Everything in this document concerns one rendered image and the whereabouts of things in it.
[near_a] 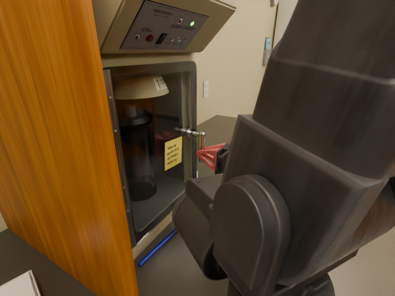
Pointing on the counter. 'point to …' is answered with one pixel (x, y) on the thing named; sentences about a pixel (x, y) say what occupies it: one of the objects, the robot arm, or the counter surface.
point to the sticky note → (173, 152)
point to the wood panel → (61, 144)
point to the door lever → (198, 138)
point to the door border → (119, 152)
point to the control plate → (163, 27)
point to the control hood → (113, 47)
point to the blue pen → (157, 248)
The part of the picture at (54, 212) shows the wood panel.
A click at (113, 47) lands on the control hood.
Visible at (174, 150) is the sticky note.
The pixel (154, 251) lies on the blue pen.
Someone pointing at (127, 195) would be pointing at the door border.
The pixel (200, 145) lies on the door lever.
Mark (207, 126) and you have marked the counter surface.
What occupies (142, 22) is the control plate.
